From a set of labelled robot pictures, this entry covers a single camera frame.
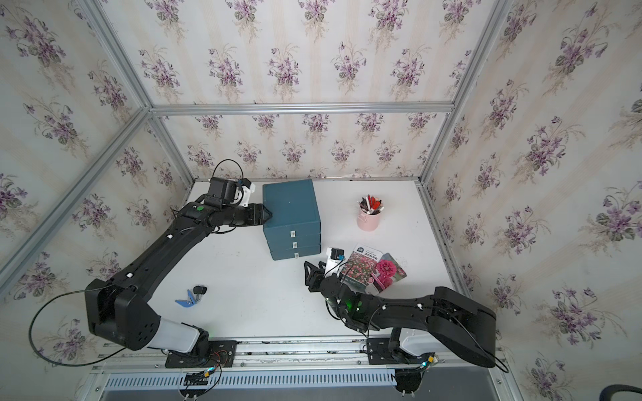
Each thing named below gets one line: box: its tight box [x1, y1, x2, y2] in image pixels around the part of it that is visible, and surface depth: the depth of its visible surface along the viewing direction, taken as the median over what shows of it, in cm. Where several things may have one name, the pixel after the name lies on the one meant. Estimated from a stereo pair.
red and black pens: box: [356, 193, 385, 215], surface depth 100 cm
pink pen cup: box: [356, 208, 382, 232], surface depth 98 cm
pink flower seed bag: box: [371, 252, 408, 294], surface depth 91 cm
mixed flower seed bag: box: [340, 243, 386, 295], surface depth 92 cm
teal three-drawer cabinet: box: [262, 178, 321, 261], surface depth 85 cm
